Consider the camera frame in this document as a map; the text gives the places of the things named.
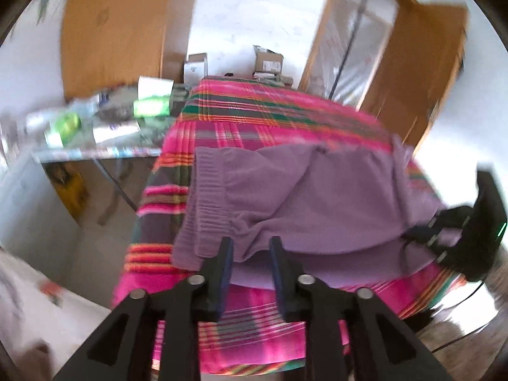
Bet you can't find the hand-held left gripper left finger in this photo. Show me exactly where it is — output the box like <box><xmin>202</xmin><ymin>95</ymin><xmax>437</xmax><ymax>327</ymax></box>
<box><xmin>53</xmin><ymin>237</ymin><xmax>235</xmax><ymax>381</ymax></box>

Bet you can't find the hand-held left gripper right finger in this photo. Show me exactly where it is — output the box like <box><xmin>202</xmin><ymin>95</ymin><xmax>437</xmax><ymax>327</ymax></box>
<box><xmin>269</xmin><ymin>237</ymin><xmax>455</xmax><ymax>381</ymax></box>

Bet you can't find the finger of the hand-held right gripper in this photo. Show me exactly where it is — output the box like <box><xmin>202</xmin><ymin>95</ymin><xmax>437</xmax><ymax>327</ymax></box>
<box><xmin>401</xmin><ymin>205</ymin><xmax>473</xmax><ymax>255</ymax></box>

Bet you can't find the purple knit sweater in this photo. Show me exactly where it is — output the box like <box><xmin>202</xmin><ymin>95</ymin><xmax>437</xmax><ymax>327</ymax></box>
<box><xmin>170</xmin><ymin>135</ymin><xmax>463</xmax><ymax>290</ymax></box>

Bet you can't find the wooden door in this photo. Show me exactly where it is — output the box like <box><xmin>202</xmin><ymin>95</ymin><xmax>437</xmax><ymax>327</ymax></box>
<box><xmin>357</xmin><ymin>4</ymin><xmax>469</xmax><ymax>157</ymax></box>

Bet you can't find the pink green plaid blanket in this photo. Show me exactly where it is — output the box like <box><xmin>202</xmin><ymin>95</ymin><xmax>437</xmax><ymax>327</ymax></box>
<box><xmin>112</xmin><ymin>75</ymin><xmax>469</xmax><ymax>376</ymax></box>

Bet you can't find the green plastic packet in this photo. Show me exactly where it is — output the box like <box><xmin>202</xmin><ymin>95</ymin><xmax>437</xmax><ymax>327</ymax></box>
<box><xmin>43</xmin><ymin>113</ymin><xmax>82</xmax><ymax>145</ymax></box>
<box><xmin>133</xmin><ymin>95</ymin><xmax>171</xmax><ymax>117</ymax></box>

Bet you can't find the cluttered side table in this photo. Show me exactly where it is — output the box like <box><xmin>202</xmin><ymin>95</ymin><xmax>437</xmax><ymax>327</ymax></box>
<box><xmin>0</xmin><ymin>79</ymin><xmax>191</xmax><ymax>211</ymax></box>

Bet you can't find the white paper sheet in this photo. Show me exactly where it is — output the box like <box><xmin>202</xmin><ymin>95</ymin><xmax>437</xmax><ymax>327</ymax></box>
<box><xmin>137</xmin><ymin>76</ymin><xmax>175</xmax><ymax>98</ymax></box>

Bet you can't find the white cardboard box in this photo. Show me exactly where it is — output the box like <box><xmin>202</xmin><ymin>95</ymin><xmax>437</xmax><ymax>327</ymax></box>
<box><xmin>183</xmin><ymin>53</ymin><xmax>209</xmax><ymax>86</ymax></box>

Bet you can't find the brown cardboard box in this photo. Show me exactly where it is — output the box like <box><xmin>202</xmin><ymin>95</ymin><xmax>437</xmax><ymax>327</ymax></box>
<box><xmin>253</xmin><ymin>45</ymin><xmax>284</xmax><ymax>78</ymax></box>

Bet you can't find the clear plastic door curtain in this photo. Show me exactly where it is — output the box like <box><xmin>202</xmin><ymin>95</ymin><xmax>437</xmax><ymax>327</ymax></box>
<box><xmin>310</xmin><ymin>0</ymin><xmax>399</xmax><ymax>108</ymax></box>

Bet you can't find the wooden wardrobe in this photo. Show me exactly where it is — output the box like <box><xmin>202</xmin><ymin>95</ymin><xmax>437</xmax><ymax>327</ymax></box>
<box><xmin>60</xmin><ymin>0</ymin><xmax>197</xmax><ymax>102</ymax></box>

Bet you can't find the black cable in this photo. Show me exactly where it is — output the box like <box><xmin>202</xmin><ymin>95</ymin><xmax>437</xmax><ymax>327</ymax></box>
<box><xmin>431</xmin><ymin>278</ymin><xmax>501</xmax><ymax>354</ymax></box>

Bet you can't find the wooden door frame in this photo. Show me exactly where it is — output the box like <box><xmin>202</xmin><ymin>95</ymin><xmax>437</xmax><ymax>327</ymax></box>
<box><xmin>297</xmin><ymin>0</ymin><xmax>421</xmax><ymax>100</ymax></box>

